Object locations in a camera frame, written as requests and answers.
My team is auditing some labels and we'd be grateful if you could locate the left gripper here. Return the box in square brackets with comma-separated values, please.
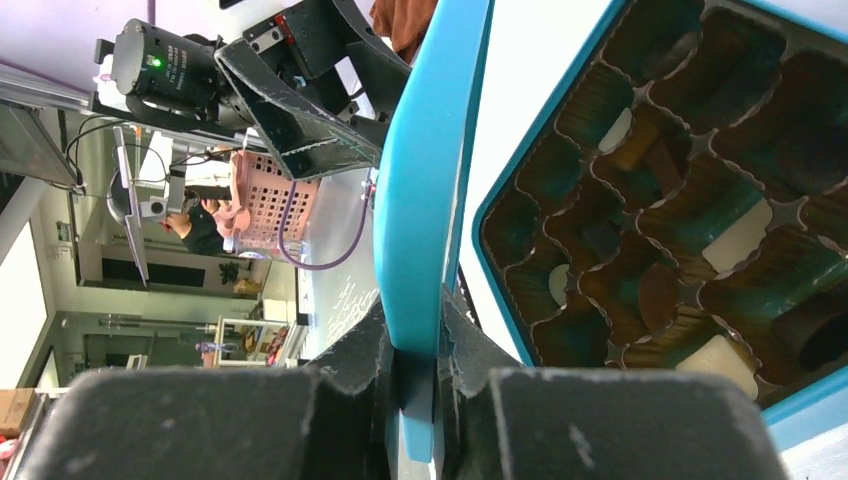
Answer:
[214, 1, 411, 181]

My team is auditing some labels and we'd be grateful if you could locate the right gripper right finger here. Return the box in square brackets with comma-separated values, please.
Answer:
[437, 291, 786, 479]

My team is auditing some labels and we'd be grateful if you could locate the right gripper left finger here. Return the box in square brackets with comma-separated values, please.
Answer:
[18, 303, 397, 479]

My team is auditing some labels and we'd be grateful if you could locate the teal box lid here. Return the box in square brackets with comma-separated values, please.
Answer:
[373, 1, 494, 463]

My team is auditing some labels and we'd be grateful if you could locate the teal chocolate box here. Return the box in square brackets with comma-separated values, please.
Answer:
[472, 1, 847, 450]

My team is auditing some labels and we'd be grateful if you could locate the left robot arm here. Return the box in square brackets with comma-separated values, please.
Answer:
[89, 1, 411, 181]

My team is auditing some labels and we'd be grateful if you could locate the white oval chocolate in box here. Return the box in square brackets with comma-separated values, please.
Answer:
[598, 108, 633, 154]

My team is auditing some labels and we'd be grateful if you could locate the pink plastic basket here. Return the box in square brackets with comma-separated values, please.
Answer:
[214, 151, 320, 258]

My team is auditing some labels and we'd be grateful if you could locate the person in background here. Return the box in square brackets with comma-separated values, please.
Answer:
[162, 198, 230, 256]

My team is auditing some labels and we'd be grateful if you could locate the brown cloth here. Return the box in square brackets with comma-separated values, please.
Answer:
[370, 0, 438, 65]

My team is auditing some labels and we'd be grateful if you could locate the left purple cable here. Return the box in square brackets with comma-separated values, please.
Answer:
[276, 178, 372, 272]

